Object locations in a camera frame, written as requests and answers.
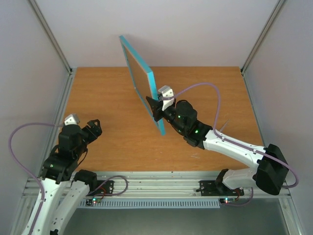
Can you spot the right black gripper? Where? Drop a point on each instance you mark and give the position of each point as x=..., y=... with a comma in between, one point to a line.
x=160, y=112

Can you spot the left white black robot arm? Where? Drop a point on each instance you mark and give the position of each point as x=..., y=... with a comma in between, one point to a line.
x=60, y=188

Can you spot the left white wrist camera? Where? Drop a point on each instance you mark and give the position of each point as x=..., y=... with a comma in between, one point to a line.
x=71, y=119

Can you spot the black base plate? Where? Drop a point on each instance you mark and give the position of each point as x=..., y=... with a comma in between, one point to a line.
x=211, y=188
x=106, y=188

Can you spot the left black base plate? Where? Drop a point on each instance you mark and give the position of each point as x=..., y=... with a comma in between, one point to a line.
x=106, y=188

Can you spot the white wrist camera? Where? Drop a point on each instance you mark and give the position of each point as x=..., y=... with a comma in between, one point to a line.
x=166, y=96
x=71, y=119

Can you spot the left circuit board with LEDs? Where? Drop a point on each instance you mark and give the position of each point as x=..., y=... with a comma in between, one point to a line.
x=92, y=202

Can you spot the circuit board with leds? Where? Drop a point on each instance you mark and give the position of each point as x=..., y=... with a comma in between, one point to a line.
x=228, y=200
x=92, y=202

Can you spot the left aluminium corner post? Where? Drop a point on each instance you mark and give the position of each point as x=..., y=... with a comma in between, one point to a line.
x=43, y=22

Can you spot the grey slotted cable duct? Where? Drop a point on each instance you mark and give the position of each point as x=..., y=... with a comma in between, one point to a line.
x=191, y=203

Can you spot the turquoise picture frame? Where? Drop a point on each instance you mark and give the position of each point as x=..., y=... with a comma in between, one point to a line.
x=143, y=79

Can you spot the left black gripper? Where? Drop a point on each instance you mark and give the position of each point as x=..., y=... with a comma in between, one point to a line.
x=94, y=135

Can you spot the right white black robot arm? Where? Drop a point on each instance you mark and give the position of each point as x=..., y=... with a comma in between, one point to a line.
x=267, y=166

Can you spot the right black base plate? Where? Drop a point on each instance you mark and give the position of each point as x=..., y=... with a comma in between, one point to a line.
x=211, y=188

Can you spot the right circuit board with LEDs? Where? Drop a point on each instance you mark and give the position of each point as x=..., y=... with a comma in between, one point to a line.
x=228, y=200

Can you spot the right aluminium corner post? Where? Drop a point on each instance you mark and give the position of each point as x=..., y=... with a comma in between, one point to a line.
x=263, y=34

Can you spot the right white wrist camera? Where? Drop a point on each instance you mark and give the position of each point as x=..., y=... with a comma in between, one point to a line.
x=166, y=96

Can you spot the aluminium corner post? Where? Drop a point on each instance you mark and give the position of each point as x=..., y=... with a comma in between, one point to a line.
x=43, y=22
x=263, y=34

